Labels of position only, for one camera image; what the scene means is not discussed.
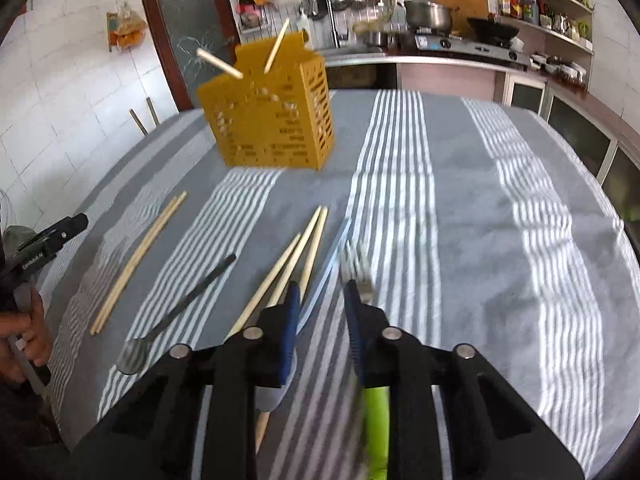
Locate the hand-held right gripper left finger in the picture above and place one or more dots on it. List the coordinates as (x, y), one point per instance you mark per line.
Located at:
(290, 330)

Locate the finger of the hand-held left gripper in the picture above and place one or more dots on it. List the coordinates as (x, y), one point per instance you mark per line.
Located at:
(70, 225)

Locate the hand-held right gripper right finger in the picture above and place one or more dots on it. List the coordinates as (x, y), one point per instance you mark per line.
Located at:
(352, 330)

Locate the wooden chopstick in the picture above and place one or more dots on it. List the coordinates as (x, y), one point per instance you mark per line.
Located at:
(276, 45)
(295, 255)
(220, 64)
(135, 262)
(315, 245)
(150, 250)
(265, 285)

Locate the pale blue plastic spoon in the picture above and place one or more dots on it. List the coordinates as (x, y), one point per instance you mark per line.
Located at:
(325, 270)

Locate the yellow perforated utensil holder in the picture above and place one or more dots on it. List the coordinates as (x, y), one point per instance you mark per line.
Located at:
(260, 125)

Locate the person's left hand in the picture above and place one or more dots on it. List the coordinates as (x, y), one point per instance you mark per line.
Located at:
(35, 345)

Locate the thin wooden stick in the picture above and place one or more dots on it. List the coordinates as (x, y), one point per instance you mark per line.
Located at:
(153, 111)
(139, 121)

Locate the grey striped tablecloth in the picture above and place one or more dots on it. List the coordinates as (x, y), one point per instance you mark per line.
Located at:
(475, 260)

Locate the hanging orange plastic bag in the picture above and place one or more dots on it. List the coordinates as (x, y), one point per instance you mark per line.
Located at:
(127, 27)

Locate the white soap bottle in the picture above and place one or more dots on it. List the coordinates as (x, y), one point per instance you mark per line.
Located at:
(303, 27)

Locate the gas stove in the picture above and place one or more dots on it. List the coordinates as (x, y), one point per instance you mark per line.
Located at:
(470, 49)

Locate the steel cooking pot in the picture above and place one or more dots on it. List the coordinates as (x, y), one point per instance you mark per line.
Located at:
(430, 15)

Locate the black wok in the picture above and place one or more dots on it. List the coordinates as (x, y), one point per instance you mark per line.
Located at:
(492, 30)

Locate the group of condiment bottles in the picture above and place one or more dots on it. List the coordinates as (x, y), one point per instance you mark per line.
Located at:
(520, 5)

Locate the metal corner shelf unit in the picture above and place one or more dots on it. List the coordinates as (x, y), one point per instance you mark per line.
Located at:
(570, 35)

